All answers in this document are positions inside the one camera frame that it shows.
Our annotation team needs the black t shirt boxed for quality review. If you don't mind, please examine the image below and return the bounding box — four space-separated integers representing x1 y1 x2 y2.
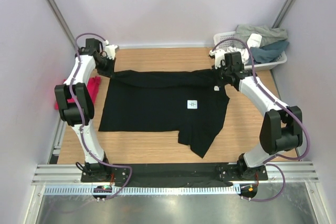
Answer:
99 69 229 158

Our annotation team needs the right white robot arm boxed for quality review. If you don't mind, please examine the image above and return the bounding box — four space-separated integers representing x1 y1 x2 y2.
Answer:
213 49 303 180

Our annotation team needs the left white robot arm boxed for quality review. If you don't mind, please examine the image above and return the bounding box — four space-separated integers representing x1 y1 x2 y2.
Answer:
54 38 119 182

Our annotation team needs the folded pink t shirt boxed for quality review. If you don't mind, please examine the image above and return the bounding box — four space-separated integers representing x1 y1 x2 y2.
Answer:
54 77 101 110

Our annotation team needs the white laundry basket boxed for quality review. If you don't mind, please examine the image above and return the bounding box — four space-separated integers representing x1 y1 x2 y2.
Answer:
213 31 289 71

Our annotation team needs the white t shirt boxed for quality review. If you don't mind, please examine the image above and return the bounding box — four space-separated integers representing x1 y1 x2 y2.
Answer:
223 33 263 63

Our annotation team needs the teal blue t shirt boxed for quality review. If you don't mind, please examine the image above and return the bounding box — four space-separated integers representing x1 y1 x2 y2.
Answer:
250 40 289 63

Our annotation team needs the grey t shirt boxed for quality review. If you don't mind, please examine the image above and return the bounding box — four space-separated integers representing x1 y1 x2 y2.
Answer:
234 25 288 47

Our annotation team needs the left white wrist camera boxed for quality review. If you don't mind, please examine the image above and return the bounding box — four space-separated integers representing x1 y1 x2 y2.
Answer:
103 40 120 60

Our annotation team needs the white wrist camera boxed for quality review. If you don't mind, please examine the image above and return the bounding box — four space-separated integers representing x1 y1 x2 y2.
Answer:
103 40 120 60
209 49 226 69

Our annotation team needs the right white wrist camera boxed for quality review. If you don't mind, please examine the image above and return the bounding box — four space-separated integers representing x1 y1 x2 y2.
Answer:
209 49 226 69

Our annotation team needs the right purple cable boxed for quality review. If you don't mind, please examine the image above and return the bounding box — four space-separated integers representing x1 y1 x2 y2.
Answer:
211 38 310 203

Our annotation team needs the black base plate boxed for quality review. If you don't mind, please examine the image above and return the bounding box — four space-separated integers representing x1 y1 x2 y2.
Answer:
76 162 268 188

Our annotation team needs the aluminium frame rail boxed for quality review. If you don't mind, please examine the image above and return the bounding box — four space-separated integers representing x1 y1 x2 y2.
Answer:
32 162 318 187

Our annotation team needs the slotted cable duct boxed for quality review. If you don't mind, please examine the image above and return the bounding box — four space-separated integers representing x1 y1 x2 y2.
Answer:
44 185 240 196

